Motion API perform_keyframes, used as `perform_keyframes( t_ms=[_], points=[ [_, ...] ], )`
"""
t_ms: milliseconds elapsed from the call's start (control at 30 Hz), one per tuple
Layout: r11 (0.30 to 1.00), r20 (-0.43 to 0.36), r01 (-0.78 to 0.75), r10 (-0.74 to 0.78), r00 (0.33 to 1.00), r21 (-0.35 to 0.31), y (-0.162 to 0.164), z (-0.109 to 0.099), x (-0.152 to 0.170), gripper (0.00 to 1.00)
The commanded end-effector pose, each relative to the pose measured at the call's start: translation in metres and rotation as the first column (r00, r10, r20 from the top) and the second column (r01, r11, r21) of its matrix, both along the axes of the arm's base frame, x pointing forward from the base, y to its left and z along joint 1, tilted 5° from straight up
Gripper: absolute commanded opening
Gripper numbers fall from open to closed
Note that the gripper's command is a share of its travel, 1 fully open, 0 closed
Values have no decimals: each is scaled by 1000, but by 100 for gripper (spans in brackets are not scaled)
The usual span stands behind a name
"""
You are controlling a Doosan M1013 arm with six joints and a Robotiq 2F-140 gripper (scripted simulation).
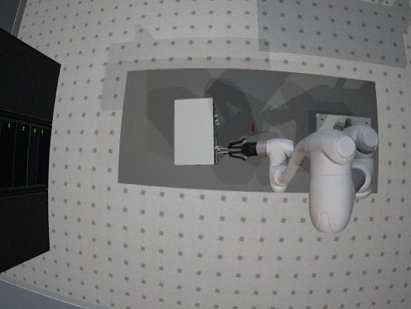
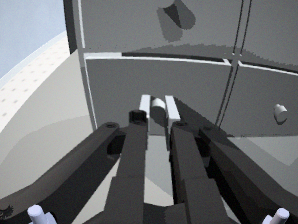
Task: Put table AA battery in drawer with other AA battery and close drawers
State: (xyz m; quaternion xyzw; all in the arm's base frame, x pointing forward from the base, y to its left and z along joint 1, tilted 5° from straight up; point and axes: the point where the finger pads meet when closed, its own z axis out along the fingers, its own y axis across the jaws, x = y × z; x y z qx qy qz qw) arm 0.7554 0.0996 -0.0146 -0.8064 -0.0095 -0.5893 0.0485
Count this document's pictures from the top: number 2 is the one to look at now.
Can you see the white drawer front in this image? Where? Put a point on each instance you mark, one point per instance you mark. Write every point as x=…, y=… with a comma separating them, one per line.
x=117, y=84
x=256, y=96
x=205, y=25
x=272, y=31

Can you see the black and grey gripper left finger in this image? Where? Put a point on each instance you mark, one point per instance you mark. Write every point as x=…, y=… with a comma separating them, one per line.
x=59, y=195

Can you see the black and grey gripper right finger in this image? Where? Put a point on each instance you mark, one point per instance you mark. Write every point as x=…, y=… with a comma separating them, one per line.
x=252, y=194

